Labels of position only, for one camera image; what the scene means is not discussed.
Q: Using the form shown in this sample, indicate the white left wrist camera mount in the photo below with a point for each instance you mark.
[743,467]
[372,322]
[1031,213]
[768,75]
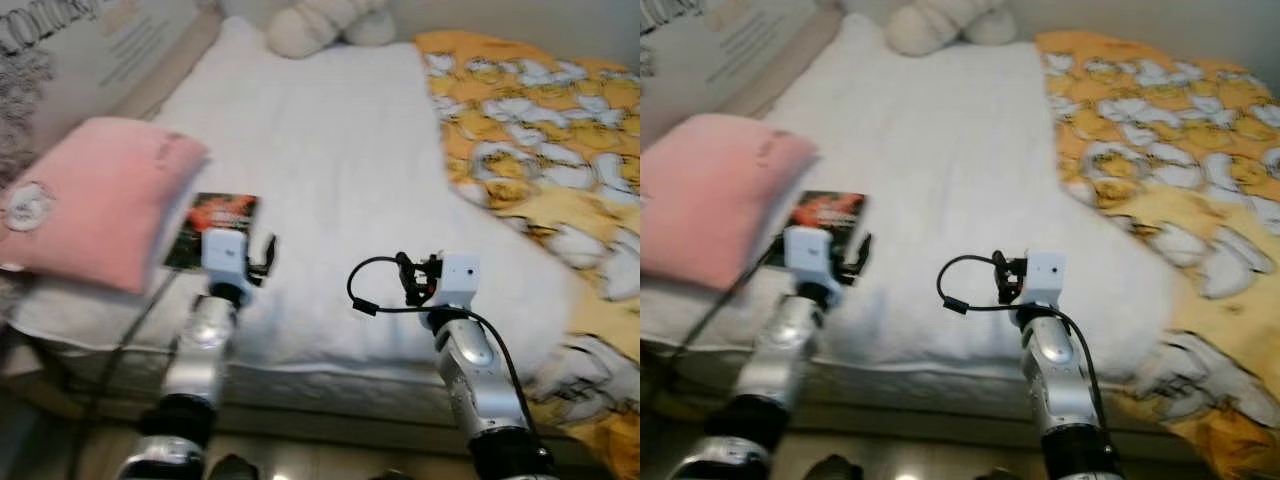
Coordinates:
[225,255]
[808,255]

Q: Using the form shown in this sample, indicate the robot left leg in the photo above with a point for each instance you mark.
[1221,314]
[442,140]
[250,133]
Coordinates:
[232,468]
[838,468]

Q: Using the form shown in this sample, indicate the dark book with red cover art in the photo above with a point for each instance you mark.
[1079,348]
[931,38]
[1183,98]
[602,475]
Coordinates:
[215,215]
[830,208]

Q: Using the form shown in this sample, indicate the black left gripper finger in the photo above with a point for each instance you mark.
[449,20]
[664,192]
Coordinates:
[864,252]
[269,252]

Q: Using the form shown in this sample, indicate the yellow cartoon egg blanket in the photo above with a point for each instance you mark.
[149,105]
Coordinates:
[540,110]
[1160,110]

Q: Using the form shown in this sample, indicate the beige bed frame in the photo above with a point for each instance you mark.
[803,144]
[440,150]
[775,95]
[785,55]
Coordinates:
[785,65]
[165,70]

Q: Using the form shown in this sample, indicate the pink pillow with sheep print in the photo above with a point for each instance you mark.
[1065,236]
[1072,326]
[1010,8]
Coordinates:
[715,200]
[100,200]

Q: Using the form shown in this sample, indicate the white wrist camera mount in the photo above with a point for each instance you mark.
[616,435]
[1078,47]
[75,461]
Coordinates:
[1043,278]
[225,255]
[460,280]
[808,255]

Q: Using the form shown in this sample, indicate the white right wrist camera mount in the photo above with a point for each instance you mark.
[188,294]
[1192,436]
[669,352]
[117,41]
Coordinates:
[1043,278]
[460,280]

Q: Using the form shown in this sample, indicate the white knotted plush cushion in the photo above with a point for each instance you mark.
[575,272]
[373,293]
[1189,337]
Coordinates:
[925,30]
[300,30]

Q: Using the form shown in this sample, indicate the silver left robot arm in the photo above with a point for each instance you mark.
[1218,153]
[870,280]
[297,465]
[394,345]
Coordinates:
[775,350]
[200,350]

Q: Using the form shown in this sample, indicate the grey wall decal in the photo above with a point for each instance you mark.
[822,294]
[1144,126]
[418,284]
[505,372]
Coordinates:
[750,35]
[40,30]

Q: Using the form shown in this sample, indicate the white bed mattress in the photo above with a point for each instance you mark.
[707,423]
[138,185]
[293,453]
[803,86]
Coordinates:
[330,150]
[930,150]

